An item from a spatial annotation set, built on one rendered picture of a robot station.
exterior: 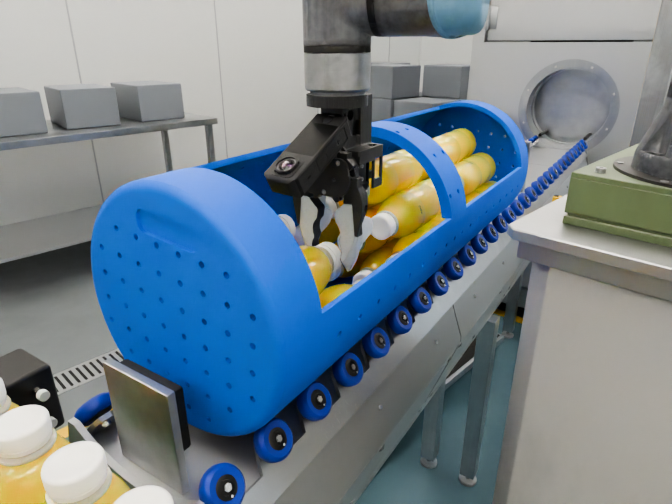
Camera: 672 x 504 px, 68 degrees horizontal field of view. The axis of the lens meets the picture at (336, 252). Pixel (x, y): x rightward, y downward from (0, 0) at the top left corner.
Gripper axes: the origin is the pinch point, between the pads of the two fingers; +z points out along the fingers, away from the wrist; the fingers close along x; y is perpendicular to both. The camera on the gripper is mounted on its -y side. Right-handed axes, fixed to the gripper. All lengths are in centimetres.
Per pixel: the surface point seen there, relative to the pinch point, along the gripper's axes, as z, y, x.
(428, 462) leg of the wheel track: 109, 79, 13
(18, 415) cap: 0.6, -36.2, 3.9
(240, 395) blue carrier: 6.4, -20.1, -3.1
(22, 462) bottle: 2.7, -37.6, 1.5
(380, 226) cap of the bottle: -0.1, 14.1, 0.2
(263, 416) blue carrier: 7.7, -20.1, -5.9
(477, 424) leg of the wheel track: 84, 78, -2
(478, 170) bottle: -2, 50, -2
